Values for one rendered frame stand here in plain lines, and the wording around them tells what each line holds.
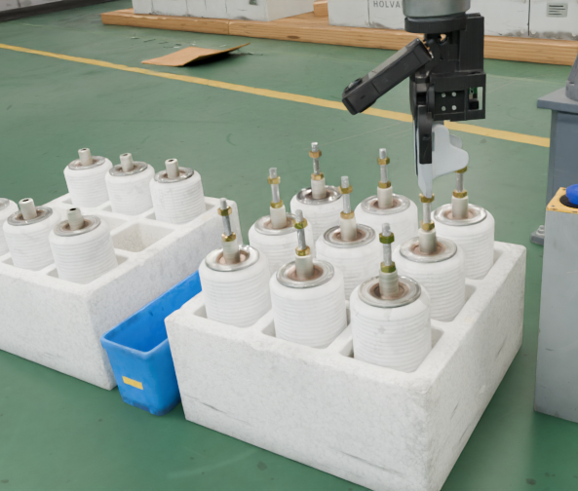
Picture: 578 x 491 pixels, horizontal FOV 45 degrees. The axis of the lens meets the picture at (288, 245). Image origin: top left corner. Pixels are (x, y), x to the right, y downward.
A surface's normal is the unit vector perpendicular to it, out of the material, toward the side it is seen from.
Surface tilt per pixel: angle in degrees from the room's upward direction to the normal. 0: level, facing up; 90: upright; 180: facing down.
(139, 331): 88
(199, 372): 90
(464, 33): 90
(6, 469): 0
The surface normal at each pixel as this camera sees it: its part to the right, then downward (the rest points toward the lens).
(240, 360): -0.54, 0.42
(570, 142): -0.75, 0.36
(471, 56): -0.08, 0.44
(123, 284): 0.83, 0.15
